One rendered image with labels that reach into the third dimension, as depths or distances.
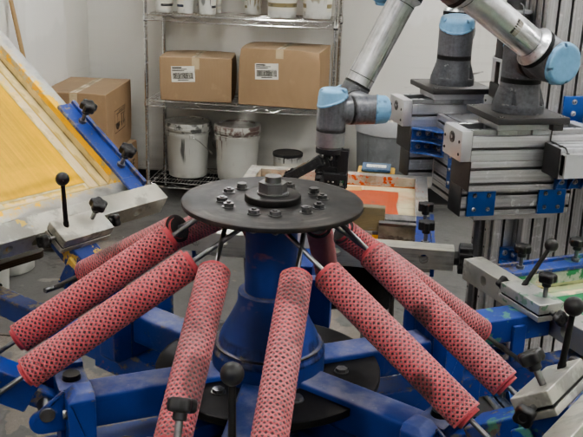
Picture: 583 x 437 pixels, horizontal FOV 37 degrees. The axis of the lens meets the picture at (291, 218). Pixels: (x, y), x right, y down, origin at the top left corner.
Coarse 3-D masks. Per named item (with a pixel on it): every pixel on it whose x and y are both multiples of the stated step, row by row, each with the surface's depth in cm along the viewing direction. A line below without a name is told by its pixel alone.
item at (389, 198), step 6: (354, 192) 277; (360, 192) 277; (366, 192) 277; (372, 192) 277; (378, 192) 278; (384, 192) 278; (390, 192) 278; (396, 192) 278; (360, 198) 271; (366, 198) 272; (372, 198) 272; (378, 198) 272; (384, 198) 272; (390, 198) 272; (396, 198) 273; (384, 204) 266; (390, 204) 266; (390, 210) 260; (396, 210) 260
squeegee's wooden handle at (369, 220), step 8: (368, 208) 227; (376, 208) 226; (384, 208) 226; (360, 216) 227; (368, 216) 227; (376, 216) 227; (384, 216) 227; (360, 224) 228; (368, 224) 228; (376, 224) 227; (376, 232) 228
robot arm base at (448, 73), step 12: (444, 60) 295; (456, 60) 293; (468, 60) 295; (432, 72) 300; (444, 72) 295; (456, 72) 294; (468, 72) 295; (444, 84) 295; (456, 84) 294; (468, 84) 296
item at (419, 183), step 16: (256, 176) 280; (304, 176) 287; (352, 176) 285; (368, 176) 284; (384, 176) 284; (400, 176) 284; (416, 176) 285; (416, 192) 266; (416, 208) 251; (224, 256) 218; (240, 256) 218
